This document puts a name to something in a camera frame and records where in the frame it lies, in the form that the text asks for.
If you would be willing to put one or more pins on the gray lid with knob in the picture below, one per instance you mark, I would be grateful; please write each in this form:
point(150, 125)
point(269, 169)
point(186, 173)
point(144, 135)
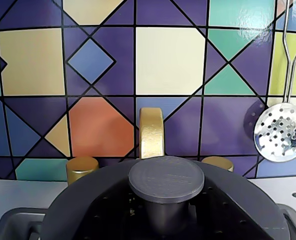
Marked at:
point(166, 180)

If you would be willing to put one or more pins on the gray pot recipient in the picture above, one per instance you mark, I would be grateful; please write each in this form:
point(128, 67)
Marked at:
point(36, 231)

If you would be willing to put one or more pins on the gold toy faucet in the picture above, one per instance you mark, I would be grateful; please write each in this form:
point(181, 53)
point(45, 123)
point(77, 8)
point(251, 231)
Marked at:
point(152, 132)

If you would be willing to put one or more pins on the blue toy kitchen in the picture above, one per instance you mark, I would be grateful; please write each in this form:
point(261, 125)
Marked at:
point(170, 60)

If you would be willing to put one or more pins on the gold faucet knob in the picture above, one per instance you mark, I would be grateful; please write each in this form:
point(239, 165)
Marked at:
point(81, 170)
point(220, 163)

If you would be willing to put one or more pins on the steel perforated skimmer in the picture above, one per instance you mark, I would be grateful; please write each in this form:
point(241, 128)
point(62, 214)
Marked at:
point(275, 135)

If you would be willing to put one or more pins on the gray toy sink basin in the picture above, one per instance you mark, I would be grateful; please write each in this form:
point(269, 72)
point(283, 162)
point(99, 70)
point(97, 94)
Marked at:
point(12, 220)

